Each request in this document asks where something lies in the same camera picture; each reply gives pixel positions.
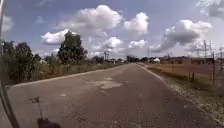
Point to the utility pole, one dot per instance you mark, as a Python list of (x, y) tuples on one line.
[(106, 56)]

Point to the distant clump of trees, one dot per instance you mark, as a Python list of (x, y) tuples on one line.
[(132, 59)]

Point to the grey asphalt road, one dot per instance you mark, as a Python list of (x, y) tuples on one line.
[(130, 100)]

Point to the large dark tree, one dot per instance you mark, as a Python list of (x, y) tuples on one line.
[(71, 49)]

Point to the overgrown grass verge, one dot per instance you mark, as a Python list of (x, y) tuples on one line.
[(68, 70)]

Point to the small white building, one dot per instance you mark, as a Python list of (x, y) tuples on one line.
[(156, 60)]

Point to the dry grass field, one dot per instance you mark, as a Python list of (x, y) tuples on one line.
[(181, 71)]

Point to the row of low buildings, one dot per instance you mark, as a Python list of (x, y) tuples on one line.
[(186, 60)]

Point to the clump of dark bushes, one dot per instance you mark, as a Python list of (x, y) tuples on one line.
[(20, 63)]

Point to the grey gravel strip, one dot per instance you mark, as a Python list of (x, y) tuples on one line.
[(200, 98)]

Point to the lattice power pylon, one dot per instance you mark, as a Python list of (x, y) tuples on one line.
[(207, 50)]

